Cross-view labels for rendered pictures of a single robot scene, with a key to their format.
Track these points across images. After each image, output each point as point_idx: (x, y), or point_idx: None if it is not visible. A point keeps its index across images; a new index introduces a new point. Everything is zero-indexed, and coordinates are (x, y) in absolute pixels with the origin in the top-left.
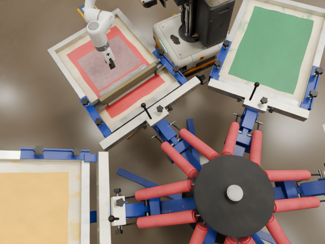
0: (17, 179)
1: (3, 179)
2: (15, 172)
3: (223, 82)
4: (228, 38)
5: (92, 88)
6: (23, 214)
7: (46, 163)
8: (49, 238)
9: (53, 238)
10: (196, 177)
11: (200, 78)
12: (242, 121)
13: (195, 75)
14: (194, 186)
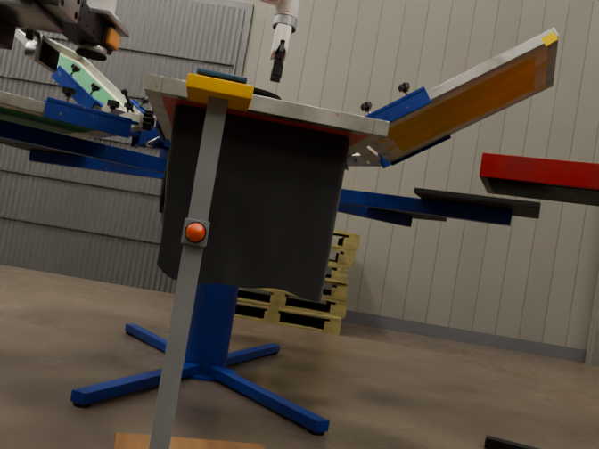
0: (435, 108)
1: (447, 102)
2: (437, 104)
3: (132, 115)
4: (36, 100)
5: None
6: (432, 121)
7: (406, 116)
8: (414, 138)
9: (410, 140)
10: (268, 92)
11: (153, 113)
12: (155, 134)
13: (151, 118)
14: (274, 93)
